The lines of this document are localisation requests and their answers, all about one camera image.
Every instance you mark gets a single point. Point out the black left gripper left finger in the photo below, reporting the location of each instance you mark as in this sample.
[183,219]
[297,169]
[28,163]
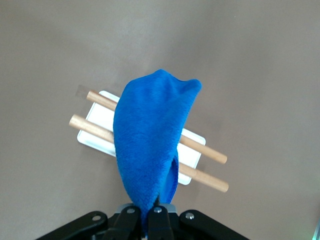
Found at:
[120,225]

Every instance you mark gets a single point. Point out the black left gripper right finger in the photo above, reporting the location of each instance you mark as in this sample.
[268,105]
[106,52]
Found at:
[160,225]

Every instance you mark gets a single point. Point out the blue microfibre towel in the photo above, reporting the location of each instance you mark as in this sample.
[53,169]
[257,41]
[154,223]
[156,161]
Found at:
[150,125]

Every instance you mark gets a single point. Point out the wooden rack rod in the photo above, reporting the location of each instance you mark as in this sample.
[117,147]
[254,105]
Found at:
[207,152]
[90,127]

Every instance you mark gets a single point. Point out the white rack base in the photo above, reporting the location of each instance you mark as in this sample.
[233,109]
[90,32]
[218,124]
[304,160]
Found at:
[100,117]

